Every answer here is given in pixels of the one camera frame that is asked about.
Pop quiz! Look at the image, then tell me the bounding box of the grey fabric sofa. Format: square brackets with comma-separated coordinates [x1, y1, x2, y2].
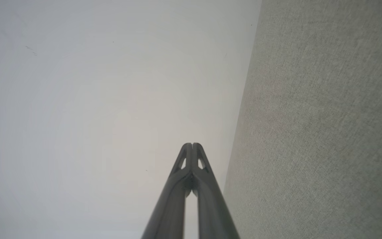
[223, 0, 382, 239]

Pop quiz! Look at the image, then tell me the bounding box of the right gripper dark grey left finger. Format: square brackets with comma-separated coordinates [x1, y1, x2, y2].
[141, 143, 193, 239]

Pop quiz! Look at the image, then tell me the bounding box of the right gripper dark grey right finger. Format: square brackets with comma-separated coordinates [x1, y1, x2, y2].
[192, 143, 240, 239]

